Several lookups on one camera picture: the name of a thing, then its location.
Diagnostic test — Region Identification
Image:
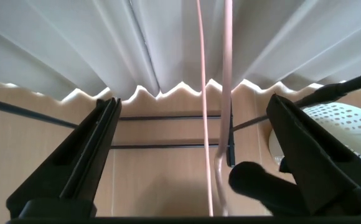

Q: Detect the black garment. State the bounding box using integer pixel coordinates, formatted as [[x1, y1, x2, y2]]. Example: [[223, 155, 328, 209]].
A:
[[228, 156, 312, 217]]

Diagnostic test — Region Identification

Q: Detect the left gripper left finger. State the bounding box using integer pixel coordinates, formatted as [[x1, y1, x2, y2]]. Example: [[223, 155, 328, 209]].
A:
[[6, 97, 123, 219]]

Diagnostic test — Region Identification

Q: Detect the black clothes rack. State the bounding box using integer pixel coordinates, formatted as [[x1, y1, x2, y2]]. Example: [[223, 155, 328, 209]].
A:
[[0, 67, 361, 168]]

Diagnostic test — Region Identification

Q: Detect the pink clothes hanger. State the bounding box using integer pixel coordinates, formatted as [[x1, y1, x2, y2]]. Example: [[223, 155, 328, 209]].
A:
[[195, 0, 235, 217]]

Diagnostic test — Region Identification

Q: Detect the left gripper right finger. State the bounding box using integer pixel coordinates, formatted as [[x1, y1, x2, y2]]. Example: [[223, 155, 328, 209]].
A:
[[265, 93, 361, 217]]

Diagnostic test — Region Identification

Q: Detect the white laundry basket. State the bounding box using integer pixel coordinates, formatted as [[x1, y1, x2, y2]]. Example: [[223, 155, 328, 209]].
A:
[[268, 102, 361, 169]]

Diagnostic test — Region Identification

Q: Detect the beige curtain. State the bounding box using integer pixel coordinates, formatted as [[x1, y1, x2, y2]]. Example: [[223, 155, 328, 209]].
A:
[[0, 0, 361, 102]]

